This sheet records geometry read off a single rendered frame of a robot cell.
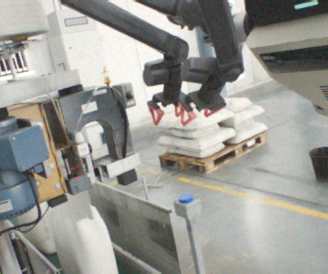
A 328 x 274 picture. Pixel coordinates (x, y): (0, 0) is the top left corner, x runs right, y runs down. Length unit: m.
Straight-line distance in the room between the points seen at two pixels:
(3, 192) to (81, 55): 4.17
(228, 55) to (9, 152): 0.56
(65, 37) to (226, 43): 4.26
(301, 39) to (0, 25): 0.74
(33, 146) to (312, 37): 0.73
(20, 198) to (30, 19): 0.45
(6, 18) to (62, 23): 4.04
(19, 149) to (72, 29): 4.22
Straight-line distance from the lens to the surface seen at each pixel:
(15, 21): 0.98
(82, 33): 5.10
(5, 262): 1.31
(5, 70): 4.01
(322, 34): 0.94
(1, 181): 0.97
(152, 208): 1.70
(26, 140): 0.90
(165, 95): 1.11
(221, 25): 0.77
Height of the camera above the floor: 1.43
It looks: 14 degrees down
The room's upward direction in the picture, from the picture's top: 11 degrees counter-clockwise
